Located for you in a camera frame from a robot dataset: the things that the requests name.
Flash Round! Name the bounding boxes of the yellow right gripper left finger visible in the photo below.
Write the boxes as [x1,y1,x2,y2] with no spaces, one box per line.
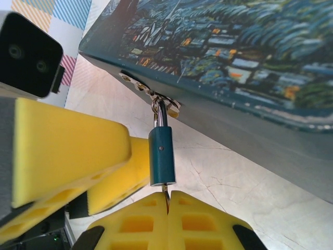
[73,192,169,250]

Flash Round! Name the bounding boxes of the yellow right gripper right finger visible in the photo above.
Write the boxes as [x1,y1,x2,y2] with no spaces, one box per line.
[168,190,269,250]

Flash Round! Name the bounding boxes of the blue padlock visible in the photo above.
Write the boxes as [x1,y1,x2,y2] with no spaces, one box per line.
[147,100,177,187]

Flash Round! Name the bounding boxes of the small metal key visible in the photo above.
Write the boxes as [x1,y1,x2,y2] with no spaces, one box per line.
[161,183,172,216]

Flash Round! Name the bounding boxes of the starry night print box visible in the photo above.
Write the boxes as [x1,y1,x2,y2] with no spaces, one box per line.
[78,0,333,205]

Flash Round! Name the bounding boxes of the silver box hasp latch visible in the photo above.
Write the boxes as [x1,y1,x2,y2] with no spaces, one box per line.
[118,70,182,119]

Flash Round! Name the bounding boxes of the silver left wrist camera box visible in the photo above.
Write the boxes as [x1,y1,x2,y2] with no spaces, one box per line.
[0,10,66,99]

